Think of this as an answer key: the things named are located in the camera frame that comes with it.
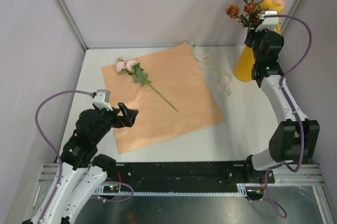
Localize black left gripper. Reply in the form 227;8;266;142
93;102;138;143

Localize yellow rose stem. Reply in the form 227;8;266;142
259;0;285;35

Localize pale pink rose stem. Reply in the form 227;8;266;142
115;57;178;112

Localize green and peach wrapping paper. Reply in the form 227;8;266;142
102;43;225;154

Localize brown rose stem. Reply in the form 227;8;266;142
225;0;260;27

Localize cream printed ribbon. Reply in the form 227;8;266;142
188;42;232;97

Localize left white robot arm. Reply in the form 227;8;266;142
25;102;138;223

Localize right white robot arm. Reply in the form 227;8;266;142
243;27;320;182

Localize yellow cylindrical vase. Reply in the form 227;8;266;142
234;46;255;82

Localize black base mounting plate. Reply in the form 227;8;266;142
108;161;275;192

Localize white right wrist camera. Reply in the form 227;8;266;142
255;11;280;32

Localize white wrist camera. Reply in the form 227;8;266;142
255;11;280;32
92;89;113;111

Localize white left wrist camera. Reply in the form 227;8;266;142
92;89;113;111

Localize white slotted cable duct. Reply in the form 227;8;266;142
92;184;264;201

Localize left aluminium corner post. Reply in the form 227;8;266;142
54;0;88;51

